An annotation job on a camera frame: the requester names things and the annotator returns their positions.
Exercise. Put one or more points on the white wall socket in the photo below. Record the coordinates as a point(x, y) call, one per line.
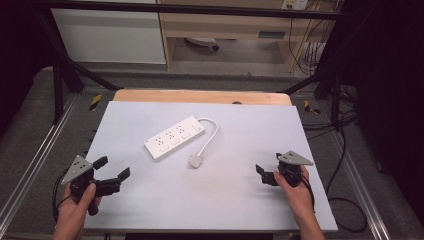
point(295, 4)

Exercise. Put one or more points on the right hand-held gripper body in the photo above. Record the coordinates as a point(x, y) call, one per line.
point(291, 170)

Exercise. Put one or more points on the light wooden desk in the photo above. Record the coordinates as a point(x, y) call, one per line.
point(233, 25)

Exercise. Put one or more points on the office chair base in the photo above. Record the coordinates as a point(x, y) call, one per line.
point(203, 41)

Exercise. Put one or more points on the white work board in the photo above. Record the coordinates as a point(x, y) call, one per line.
point(233, 193)

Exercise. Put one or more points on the black metal frame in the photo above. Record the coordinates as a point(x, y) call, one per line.
point(186, 9)

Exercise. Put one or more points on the black curtain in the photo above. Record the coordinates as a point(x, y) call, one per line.
point(390, 100)
point(20, 56)

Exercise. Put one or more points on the person's right hand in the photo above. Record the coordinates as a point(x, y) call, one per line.
point(298, 198)

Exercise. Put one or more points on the aluminium floor rail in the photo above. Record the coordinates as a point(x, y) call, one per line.
point(360, 186)
point(36, 156)

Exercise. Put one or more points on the person's left hand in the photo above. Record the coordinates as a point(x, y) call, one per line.
point(71, 215)

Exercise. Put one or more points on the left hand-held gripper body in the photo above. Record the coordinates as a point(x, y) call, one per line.
point(78, 168)

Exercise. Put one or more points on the yellow black floor tape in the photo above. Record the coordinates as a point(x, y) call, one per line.
point(310, 107)
point(95, 102)

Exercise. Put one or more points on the wooden table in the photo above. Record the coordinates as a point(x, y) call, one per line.
point(200, 96)

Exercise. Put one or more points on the white cabinet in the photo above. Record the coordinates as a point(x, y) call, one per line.
point(110, 36)

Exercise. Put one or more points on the white plug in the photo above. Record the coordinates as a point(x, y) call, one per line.
point(196, 161)

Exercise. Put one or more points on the white power strip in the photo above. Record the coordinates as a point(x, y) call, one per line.
point(173, 137)

